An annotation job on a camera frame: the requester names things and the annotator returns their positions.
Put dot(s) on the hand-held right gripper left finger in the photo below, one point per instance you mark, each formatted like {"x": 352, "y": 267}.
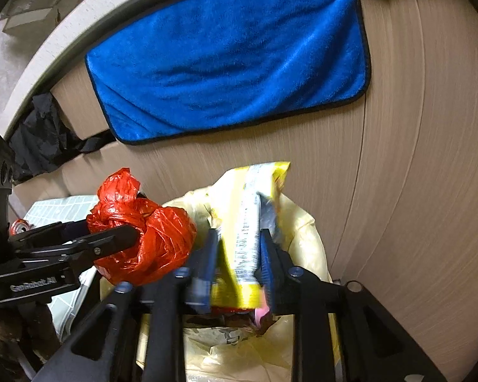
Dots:
{"x": 203, "y": 266}

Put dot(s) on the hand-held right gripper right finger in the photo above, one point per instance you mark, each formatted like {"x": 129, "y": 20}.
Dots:
{"x": 269, "y": 264}

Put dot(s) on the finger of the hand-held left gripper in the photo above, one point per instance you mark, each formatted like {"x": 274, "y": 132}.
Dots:
{"x": 103, "y": 242}
{"x": 51, "y": 232}

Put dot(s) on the red plastic bag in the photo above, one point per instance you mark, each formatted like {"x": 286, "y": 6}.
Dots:
{"x": 147, "y": 234}

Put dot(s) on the yellow snack packet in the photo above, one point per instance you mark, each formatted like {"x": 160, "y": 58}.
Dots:
{"x": 245, "y": 227}

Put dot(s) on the bin with yellow bag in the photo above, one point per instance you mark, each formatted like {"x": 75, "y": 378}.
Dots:
{"x": 306, "y": 230}

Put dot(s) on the green grid mat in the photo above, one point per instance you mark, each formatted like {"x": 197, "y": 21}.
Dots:
{"x": 53, "y": 209}

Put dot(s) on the red snack packet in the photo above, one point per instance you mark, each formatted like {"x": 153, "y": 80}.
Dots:
{"x": 20, "y": 227}

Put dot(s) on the black cloth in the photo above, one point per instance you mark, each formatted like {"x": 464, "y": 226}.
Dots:
{"x": 44, "y": 139}

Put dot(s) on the beige wooden cabinet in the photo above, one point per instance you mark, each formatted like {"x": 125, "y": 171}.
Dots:
{"x": 402, "y": 135}

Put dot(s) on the blue towel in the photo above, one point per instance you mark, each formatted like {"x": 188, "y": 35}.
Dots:
{"x": 231, "y": 59}

